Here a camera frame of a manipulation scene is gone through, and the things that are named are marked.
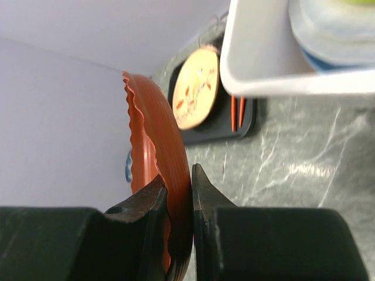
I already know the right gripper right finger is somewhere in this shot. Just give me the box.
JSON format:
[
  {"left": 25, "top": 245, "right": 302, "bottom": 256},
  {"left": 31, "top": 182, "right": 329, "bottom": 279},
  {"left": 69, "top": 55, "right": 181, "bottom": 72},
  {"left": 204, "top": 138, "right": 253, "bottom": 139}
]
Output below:
[{"left": 192, "top": 164, "right": 369, "bottom": 280}]

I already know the light blue plate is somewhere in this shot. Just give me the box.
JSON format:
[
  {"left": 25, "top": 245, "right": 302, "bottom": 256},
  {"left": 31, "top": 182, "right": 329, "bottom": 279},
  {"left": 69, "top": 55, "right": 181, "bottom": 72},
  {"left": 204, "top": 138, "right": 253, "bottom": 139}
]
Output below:
[{"left": 300, "top": 48, "right": 374, "bottom": 73}]

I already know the beige bird-pattern plate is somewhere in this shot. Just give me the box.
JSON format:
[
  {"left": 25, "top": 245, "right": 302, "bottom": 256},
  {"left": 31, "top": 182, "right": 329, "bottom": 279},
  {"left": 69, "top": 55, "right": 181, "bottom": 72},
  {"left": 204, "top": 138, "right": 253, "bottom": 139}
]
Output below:
[{"left": 172, "top": 45, "right": 220, "bottom": 131}]

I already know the red-black lacquer plate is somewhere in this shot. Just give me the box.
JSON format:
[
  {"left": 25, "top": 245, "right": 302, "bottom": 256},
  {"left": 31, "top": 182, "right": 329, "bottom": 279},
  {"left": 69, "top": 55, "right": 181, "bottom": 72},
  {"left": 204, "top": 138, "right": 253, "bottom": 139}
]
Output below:
[{"left": 122, "top": 71, "right": 193, "bottom": 280}]

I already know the orange plastic spoon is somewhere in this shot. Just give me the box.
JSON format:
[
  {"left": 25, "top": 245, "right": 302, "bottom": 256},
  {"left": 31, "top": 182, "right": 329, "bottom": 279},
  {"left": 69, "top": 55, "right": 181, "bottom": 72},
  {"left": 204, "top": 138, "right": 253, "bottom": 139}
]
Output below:
[{"left": 238, "top": 97, "right": 246, "bottom": 127}]

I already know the white plastic bin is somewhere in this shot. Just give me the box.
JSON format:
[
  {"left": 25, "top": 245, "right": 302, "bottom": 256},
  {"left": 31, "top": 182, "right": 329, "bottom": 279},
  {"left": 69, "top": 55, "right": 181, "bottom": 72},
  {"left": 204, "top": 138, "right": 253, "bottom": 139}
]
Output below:
[{"left": 220, "top": 1, "right": 374, "bottom": 100}]

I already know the lime green plate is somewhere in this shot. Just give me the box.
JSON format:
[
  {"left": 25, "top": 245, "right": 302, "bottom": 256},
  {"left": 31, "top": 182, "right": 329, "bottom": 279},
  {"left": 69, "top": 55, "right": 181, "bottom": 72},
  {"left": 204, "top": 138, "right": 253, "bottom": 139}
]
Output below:
[{"left": 344, "top": 0, "right": 375, "bottom": 5}]

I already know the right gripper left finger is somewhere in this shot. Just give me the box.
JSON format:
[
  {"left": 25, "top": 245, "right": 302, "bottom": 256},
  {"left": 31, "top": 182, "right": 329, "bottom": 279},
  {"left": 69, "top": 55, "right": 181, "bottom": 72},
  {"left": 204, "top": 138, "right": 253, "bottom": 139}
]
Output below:
[{"left": 1, "top": 176, "right": 167, "bottom": 280}]

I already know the blue white porcelain bowl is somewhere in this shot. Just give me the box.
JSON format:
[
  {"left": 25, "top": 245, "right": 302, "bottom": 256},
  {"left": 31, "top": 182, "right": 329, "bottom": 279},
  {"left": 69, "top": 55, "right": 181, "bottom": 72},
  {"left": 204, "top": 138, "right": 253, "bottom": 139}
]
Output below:
[{"left": 125, "top": 149, "right": 132, "bottom": 183}]

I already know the clear drinking glass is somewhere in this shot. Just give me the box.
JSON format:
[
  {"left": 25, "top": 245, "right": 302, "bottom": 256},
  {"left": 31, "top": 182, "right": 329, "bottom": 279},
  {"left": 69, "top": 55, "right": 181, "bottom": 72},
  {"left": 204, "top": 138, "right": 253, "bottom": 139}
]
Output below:
[{"left": 198, "top": 11, "right": 229, "bottom": 55}]

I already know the black serving tray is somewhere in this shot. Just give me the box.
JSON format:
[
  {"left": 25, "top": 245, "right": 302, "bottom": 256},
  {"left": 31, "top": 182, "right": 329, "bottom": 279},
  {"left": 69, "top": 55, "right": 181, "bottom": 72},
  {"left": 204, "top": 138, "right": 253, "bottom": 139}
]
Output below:
[{"left": 167, "top": 57, "right": 257, "bottom": 145}]

